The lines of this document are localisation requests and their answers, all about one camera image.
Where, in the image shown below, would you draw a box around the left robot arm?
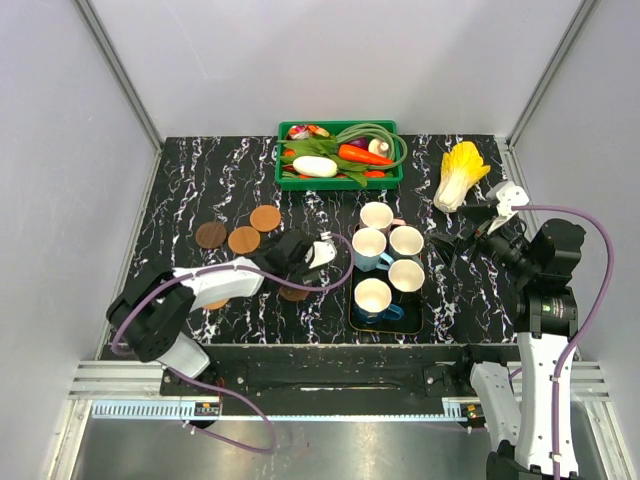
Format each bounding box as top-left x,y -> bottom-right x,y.
106,229 -> 336,395

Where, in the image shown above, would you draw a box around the pink cup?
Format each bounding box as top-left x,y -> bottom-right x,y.
359,202 -> 406,235

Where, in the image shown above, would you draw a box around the dark blue cup front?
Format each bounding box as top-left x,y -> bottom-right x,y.
354,278 -> 404,324

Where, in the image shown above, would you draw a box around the green long beans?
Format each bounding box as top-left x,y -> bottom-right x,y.
336,122 -> 408,170

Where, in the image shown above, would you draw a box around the light brown wooden coaster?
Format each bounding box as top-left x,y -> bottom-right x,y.
249,205 -> 282,233
228,226 -> 261,255

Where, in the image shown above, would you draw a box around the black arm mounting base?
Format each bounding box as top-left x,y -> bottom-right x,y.
201,344 -> 520,420

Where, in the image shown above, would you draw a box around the light blue cup left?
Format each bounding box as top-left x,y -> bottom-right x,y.
352,227 -> 394,272

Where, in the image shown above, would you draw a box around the leafy green vegetable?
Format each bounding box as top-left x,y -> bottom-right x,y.
278,138 -> 369,190

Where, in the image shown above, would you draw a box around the green plastic vegetable tray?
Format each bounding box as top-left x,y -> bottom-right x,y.
275,120 -> 408,191

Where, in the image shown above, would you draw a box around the white cup dark body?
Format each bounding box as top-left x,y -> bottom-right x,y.
388,259 -> 425,303

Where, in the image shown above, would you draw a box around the purple onion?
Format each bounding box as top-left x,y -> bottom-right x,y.
349,138 -> 368,149

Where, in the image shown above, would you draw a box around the woven rattan coaster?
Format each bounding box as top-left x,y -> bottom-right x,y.
203,299 -> 229,310

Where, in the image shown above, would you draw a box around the dark walnut coaster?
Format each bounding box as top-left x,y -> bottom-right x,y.
279,286 -> 310,302
195,221 -> 228,249

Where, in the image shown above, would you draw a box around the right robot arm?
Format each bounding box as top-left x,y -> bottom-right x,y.
427,201 -> 585,479

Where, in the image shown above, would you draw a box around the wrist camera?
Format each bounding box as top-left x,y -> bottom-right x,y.
305,232 -> 337,270
487,181 -> 530,234

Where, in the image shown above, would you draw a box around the white radish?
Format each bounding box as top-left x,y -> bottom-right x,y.
292,156 -> 338,178

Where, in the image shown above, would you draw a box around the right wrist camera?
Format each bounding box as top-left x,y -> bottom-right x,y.
487,181 -> 530,234

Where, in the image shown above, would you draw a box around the colourful snack packet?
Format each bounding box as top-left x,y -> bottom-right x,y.
285,124 -> 331,141

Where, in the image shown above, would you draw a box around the yellow napa cabbage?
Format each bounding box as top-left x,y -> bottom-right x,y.
433,141 -> 491,213

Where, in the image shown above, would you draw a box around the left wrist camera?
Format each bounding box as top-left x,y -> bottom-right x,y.
305,232 -> 337,270

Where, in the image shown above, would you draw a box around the grey blue cup right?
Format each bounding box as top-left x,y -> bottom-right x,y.
389,225 -> 424,260

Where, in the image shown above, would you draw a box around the orange carrot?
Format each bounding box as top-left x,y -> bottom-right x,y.
338,144 -> 393,166

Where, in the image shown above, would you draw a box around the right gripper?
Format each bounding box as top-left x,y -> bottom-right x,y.
425,200 -> 539,278

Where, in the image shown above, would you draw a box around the white mushroom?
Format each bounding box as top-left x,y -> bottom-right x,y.
368,138 -> 390,157

